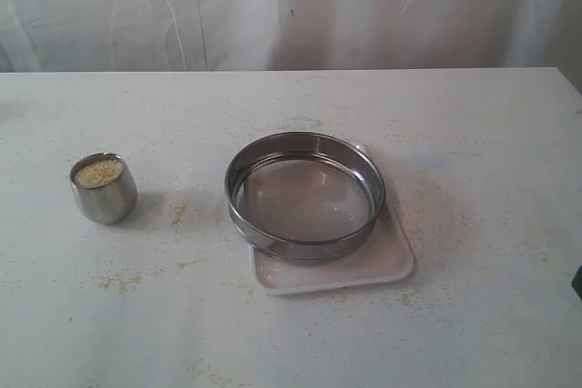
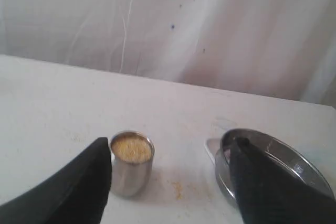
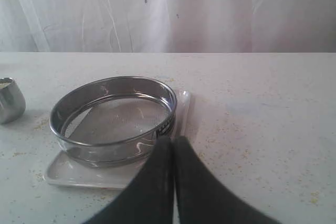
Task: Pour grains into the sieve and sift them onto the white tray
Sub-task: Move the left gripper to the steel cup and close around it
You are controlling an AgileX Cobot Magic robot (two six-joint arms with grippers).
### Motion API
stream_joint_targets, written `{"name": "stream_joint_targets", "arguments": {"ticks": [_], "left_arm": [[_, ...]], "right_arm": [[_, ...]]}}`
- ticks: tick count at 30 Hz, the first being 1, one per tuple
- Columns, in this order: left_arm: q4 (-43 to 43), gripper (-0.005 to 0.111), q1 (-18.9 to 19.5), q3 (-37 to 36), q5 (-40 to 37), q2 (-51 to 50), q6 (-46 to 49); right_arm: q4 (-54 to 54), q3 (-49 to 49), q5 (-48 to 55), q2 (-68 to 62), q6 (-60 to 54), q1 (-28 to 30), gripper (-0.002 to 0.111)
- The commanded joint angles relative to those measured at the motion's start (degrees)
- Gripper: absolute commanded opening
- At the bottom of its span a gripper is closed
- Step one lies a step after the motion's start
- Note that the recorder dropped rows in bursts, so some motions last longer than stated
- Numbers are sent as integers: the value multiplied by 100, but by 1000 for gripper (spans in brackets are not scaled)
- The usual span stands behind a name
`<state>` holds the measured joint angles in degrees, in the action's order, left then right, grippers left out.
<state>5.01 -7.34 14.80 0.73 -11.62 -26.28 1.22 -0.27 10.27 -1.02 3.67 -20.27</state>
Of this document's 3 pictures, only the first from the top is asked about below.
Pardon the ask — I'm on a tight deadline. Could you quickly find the round steel mesh sieve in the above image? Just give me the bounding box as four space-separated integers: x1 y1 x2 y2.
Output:
224 132 386 264

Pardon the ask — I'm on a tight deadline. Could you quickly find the stainless steel cup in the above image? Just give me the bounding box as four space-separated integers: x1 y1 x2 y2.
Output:
69 152 137 224

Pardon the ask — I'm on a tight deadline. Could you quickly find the yellow millet grain pile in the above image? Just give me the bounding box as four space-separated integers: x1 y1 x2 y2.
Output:
74 159 124 188

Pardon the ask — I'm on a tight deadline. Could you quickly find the white square plastic tray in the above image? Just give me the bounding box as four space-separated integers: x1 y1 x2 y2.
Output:
243 160 416 295

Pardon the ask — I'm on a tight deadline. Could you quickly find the white backdrop curtain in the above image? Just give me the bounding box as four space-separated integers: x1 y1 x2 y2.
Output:
1 0 581 73

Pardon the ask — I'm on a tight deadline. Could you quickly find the dark object at right edge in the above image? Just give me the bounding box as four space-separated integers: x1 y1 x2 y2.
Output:
571 266 582 299

